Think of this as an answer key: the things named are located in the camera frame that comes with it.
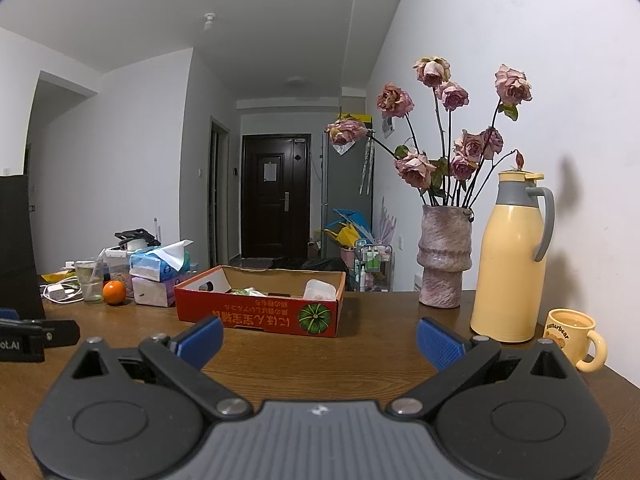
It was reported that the metal framed glass door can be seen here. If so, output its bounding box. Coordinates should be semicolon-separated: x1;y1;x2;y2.
208;117;232;267

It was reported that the metal trolley cart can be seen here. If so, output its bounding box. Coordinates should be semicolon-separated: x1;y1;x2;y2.
354;240;393;292

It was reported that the dark wooden door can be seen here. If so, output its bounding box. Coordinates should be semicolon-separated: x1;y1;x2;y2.
241;134;312;260

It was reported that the yellow thermos jug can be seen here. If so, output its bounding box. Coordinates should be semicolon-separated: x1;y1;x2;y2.
470;170;556;343

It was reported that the black cloth cover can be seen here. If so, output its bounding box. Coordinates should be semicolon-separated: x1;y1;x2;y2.
272;256;347;273

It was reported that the purple wing decoration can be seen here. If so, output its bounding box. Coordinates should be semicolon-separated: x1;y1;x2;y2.
377;197;399;243

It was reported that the yellow bear mug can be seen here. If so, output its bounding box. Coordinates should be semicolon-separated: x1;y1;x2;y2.
542;308;608;372

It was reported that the white charger with cable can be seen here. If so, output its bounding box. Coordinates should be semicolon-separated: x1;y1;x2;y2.
40;282;83;304

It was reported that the bunch of dried pink roses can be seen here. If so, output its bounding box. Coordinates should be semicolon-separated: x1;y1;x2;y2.
326;56;533;208

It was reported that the pink textured vase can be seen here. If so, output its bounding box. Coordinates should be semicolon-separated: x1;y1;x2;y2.
416;204;473;309

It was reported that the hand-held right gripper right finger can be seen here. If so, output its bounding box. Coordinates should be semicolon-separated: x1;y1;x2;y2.
389;317;583;420

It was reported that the orange-edged cardboard box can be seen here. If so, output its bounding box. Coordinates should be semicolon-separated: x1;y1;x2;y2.
174;265;347;338

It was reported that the purple tissue pack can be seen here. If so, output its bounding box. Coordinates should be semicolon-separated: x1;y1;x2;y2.
131;272;190;307

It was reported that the clear food container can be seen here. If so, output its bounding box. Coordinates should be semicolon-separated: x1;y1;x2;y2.
104;248;133;286

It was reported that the yellow bag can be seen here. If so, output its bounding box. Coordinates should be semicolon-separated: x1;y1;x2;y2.
324;225;361;247

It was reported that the blue bag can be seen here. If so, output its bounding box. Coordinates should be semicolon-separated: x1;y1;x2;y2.
332;207;373;241

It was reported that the black folded device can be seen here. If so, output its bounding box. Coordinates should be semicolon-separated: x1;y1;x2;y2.
115;229;161;248

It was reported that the blue tissue pack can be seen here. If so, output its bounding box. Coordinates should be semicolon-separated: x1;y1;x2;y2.
129;240;193;282

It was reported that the folded white umbrella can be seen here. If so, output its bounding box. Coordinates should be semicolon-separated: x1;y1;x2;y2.
359;140;374;195

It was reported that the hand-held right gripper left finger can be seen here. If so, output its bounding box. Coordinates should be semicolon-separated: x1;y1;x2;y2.
57;316;251;420

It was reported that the grey refrigerator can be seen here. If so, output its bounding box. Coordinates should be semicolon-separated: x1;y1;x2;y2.
320;132;373;261

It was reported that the glass cup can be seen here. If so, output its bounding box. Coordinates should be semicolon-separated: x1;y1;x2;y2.
74;258;106;303

